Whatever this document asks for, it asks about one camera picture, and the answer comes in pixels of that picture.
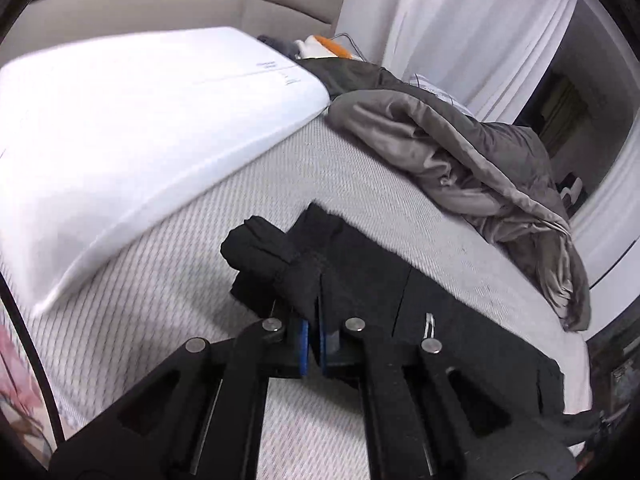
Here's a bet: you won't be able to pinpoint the white curtain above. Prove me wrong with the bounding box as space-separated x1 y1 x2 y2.
382 0 639 288

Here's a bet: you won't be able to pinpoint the dark wooden doorway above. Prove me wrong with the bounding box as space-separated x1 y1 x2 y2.
516 0 639 217

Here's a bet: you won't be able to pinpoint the grey crumpled blanket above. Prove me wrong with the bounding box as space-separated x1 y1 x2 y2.
261 36 591 332

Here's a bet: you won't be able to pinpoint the black pants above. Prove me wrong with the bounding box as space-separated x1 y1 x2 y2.
220 204 600 445

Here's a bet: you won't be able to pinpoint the white pillow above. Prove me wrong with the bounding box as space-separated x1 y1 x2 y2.
1 27 329 315

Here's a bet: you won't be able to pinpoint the black cable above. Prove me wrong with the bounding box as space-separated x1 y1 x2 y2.
0 274 66 443

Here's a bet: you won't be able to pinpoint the orange white item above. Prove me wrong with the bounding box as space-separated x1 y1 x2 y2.
294 35 361 61

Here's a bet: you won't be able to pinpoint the white patterned mattress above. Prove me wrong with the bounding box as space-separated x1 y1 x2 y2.
0 109 594 480

